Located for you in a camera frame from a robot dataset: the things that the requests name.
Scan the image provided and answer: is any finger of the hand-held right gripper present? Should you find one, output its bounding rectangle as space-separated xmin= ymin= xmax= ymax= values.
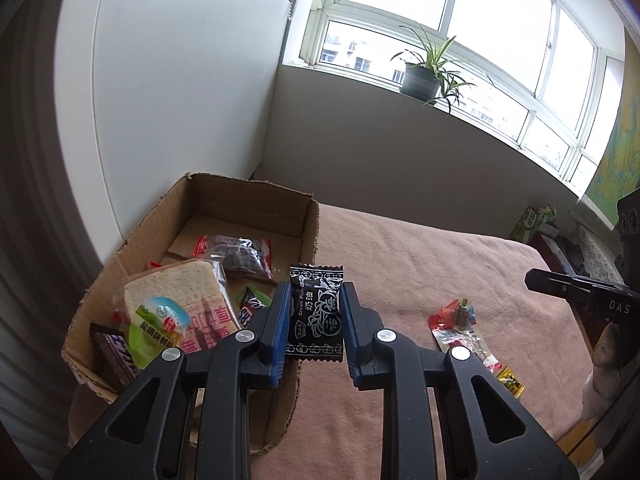
xmin=524 ymin=268 xmax=597 ymax=305

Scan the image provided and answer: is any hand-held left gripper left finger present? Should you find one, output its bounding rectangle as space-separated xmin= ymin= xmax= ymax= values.
xmin=52 ymin=281 xmax=293 ymax=480

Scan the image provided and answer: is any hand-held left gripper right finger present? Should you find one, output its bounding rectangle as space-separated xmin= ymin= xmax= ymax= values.
xmin=341 ymin=282 xmax=581 ymax=480

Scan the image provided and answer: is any black patterned candy packet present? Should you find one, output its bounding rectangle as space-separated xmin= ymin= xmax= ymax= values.
xmin=284 ymin=262 xmax=347 ymax=363

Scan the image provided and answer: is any brownie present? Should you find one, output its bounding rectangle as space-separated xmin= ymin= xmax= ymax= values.
xmin=192 ymin=234 xmax=277 ymax=282

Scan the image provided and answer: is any sliced bread bag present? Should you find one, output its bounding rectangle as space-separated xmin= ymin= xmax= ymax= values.
xmin=114 ymin=258 xmax=241 ymax=356

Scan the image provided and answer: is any cardboard box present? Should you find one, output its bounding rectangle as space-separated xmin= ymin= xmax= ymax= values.
xmin=61 ymin=172 xmax=321 ymax=455

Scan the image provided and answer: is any dark chocolate bar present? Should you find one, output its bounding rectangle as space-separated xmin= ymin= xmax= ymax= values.
xmin=89 ymin=322 xmax=141 ymax=391

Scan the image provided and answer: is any person's right hand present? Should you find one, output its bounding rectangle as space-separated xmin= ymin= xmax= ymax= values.
xmin=581 ymin=325 xmax=627 ymax=419

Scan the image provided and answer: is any green printed box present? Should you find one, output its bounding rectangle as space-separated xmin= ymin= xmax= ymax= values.
xmin=508 ymin=203 xmax=557 ymax=242

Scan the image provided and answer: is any red and blue candy packet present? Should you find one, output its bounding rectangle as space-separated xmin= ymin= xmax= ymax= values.
xmin=428 ymin=298 xmax=477 ymax=332

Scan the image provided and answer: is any yellow snack packet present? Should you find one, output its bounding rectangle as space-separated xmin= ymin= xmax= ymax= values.
xmin=495 ymin=365 xmax=526 ymax=399

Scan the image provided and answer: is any white and red snack packet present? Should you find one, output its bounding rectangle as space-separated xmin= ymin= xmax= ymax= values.
xmin=432 ymin=327 xmax=502 ymax=374

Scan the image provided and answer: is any potted spider plant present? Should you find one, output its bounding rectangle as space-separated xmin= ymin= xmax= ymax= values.
xmin=390 ymin=22 xmax=494 ymax=115

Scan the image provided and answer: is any white cabinet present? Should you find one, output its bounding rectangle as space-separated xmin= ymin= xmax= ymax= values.
xmin=54 ymin=0 xmax=292 ymax=258

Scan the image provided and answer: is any white framed window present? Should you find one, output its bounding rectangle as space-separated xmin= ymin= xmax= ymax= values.
xmin=281 ymin=0 xmax=627 ymax=197

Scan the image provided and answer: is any wall map poster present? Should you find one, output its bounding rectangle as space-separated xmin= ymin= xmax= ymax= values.
xmin=582 ymin=29 xmax=640 ymax=232

